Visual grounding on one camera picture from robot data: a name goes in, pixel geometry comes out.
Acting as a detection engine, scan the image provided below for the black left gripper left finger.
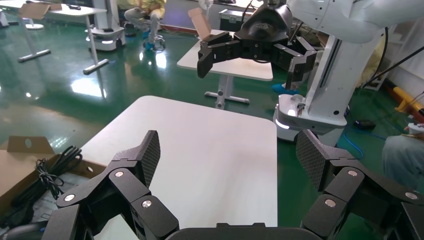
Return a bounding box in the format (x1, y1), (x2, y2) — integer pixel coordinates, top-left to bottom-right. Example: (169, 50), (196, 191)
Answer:
(41, 130), (180, 240)

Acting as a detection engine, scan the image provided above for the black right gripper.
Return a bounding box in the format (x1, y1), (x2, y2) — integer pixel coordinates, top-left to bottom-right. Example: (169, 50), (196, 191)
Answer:
(197, 3), (318, 91)

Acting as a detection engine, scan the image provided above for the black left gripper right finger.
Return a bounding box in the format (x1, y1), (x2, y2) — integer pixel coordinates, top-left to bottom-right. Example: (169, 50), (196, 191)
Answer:
(295, 129), (424, 240)

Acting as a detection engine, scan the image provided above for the thick black power cord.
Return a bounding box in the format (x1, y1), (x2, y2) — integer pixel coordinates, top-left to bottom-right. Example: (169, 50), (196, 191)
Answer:
(0, 145), (84, 240)

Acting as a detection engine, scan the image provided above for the thin black cable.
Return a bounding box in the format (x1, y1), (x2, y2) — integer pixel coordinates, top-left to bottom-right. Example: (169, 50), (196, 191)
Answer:
(34, 158), (65, 201)

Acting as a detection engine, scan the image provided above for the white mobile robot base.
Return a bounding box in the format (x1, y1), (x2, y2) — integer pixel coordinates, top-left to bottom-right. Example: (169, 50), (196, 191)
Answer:
(86, 0), (127, 52)

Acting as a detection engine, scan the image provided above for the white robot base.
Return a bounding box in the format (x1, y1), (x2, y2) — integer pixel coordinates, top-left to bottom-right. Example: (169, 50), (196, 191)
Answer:
(273, 93), (349, 147)

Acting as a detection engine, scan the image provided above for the small open cardboard box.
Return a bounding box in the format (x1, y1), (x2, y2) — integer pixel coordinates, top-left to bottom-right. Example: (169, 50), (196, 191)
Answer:
(188, 7), (213, 41)

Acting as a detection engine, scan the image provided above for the open brown cardboard box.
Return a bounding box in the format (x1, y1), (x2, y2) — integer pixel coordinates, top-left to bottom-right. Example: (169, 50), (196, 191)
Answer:
(0, 135), (110, 233)

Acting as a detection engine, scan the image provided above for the flat cardboard box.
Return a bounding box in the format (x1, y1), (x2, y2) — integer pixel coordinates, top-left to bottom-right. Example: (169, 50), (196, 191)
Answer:
(18, 2), (63, 20)

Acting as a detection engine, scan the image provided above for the blue shoe cover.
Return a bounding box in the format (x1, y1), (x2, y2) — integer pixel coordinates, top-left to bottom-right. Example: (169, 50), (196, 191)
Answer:
(271, 82), (301, 97)

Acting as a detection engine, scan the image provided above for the black equipment case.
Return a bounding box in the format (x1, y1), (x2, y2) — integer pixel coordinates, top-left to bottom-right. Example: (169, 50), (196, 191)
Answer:
(218, 8), (257, 33)

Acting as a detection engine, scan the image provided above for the white printed instruction sheet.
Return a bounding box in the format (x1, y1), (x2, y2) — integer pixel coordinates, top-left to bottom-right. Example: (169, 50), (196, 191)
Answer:
(31, 170), (97, 226)

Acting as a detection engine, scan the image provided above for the person in grey trousers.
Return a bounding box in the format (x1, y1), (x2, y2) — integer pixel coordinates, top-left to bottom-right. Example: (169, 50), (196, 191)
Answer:
(381, 122), (424, 192)

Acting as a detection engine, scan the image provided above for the black device on floor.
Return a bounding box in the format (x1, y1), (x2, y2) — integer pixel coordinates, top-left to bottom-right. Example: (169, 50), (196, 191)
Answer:
(353, 119), (377, 131)

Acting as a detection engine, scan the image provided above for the white robot column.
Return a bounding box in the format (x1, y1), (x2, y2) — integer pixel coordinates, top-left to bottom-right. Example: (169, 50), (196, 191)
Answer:
(306, 33), (387, 117)

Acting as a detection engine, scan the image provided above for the wheeled stool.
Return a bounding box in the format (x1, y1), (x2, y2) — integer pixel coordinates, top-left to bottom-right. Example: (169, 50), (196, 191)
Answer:
(142, 31), (167, 52)

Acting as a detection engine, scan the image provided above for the yellow and black bar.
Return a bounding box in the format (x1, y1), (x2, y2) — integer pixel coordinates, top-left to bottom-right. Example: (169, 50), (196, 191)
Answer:
(384, 82), (424, 124)

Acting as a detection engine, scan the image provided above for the seated person in yellow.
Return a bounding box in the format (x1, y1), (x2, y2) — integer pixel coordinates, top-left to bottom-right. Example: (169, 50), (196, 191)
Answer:
(117, 0), (167, 37)

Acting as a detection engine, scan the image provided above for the long white two-leg table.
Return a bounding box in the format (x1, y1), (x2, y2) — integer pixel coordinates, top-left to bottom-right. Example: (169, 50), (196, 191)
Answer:
(0, 0), (110, 75)

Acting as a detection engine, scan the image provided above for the white pedestal table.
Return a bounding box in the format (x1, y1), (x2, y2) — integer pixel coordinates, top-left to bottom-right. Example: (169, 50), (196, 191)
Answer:
(176, 29), (274, 110)

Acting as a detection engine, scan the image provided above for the blue floor cable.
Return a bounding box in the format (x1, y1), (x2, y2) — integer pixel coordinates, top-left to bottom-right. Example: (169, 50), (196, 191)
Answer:
(342, 114), (385, 161)

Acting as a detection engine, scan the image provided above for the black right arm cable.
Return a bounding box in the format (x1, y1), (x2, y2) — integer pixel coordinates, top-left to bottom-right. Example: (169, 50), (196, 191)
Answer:
(361, 26), (390, 89)

